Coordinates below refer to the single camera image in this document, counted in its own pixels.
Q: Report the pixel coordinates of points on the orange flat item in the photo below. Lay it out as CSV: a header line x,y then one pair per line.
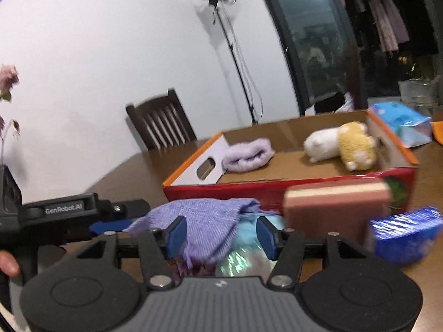
x,y
437,131

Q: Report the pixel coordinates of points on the person's left hand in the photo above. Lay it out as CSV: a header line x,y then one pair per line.
x,y
7,264

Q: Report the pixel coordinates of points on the blue tissue pack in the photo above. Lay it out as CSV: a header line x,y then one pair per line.
x,y
403,121

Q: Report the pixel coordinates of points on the blue plastic-wrapped packet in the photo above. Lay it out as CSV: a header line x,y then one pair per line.
x,y
405,238

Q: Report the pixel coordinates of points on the red cardboard box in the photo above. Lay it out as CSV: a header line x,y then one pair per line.
x,y
225,193

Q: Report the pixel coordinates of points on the white plush toy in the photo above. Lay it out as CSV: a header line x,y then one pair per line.
x,y
322,145

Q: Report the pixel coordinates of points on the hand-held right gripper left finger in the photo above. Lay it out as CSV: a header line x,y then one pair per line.
x,y
178,235

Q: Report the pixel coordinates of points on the plastic-wrapped teal bath ball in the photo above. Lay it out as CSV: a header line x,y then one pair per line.
x,y
245,259

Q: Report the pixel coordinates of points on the yellow plush toy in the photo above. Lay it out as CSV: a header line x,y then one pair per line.
x,y
358,148

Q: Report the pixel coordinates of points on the hanging clothes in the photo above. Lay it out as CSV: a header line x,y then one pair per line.
x,y
387,17

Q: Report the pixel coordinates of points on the dark wooden chair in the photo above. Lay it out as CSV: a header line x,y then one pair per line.
x,y
162,121

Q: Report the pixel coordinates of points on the purple woven cloth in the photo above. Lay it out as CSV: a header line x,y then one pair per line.
x,y
207,224

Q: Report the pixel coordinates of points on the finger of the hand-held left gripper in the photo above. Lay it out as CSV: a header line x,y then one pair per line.
x,y
110,226

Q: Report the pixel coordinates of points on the black and white object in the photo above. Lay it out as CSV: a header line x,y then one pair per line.
x,y
328,103

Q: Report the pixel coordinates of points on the glass sliding door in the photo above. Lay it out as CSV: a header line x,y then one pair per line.
x,y
311,41

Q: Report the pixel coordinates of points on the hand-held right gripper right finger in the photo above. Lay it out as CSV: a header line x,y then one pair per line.
x,y
264,235

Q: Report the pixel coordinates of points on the dried pink flowers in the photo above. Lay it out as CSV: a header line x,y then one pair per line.
x,y
8,76

